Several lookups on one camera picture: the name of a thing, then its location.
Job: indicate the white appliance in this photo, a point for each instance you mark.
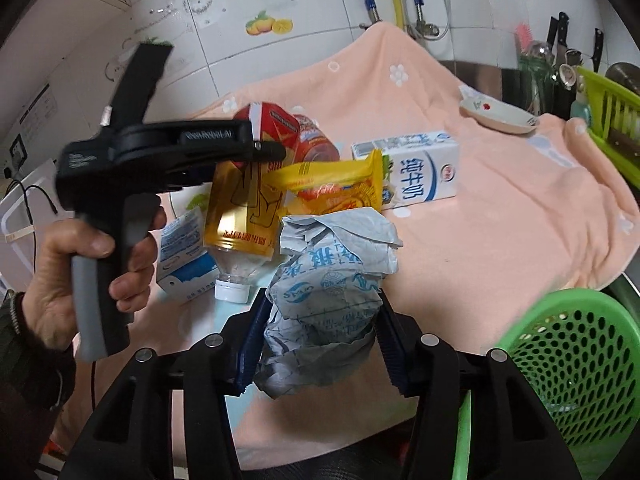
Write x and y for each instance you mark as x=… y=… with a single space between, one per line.
x=17 y=230

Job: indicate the person's left forearm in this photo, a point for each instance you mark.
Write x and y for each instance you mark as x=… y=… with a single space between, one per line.
x=27 y=380

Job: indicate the green plastic basket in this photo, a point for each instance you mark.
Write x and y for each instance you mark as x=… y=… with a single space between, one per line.
x=575 y=360

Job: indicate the grey paper bag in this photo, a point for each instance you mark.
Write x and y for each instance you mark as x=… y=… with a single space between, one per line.
x=325 y=300

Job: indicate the white dish with red print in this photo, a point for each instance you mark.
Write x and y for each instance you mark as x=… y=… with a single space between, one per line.
x=495 y=112

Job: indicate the pink flower print blanket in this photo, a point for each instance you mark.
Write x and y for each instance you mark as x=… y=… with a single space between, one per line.
x=500 y=200

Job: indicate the red and white carton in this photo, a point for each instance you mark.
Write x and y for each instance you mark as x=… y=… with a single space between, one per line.
x=272 y=120

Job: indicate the large white milk carton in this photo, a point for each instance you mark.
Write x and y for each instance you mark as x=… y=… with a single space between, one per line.
x=425 y=170

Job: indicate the yellow label plastic bottle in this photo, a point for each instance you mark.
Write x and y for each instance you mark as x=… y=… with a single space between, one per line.
x=240 y=215

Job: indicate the wall socket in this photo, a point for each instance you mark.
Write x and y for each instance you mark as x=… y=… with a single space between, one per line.
x=17 y=150

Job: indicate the steel pot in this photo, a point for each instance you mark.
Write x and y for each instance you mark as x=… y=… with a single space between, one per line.
x=625 y=72

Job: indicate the small blue white milk carton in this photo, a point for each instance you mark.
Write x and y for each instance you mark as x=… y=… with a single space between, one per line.
x=185 y=252

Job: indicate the metal valve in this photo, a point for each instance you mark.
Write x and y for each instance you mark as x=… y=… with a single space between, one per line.
x=425 y=29

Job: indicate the lime green dish rack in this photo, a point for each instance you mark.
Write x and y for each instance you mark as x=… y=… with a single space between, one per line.
x=600 y=95

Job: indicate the person's left hand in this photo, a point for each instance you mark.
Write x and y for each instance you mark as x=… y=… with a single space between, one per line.
x=47 y=290

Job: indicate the yellow snack wrapper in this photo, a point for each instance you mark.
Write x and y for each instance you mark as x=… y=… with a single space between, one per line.
x=340 y=185

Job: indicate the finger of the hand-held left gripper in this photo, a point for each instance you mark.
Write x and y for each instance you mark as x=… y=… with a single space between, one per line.
x=270 y=150

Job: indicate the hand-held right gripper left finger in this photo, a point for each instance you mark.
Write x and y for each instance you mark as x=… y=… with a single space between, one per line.
x=248 y=347

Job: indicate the teal plastic bottle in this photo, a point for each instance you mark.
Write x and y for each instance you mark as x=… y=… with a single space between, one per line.
x=580 y=110

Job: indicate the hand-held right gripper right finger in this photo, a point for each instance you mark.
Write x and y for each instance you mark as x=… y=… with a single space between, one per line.
x=395 y=357

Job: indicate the green glass jar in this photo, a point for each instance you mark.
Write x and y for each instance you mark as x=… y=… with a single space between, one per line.
x=535 y=77

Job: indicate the red plastic cup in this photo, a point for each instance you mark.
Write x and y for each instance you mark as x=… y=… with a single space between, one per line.
x=315 y=137

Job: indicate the pink brush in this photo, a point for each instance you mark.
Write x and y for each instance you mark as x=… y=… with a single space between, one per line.
x=524 y=35

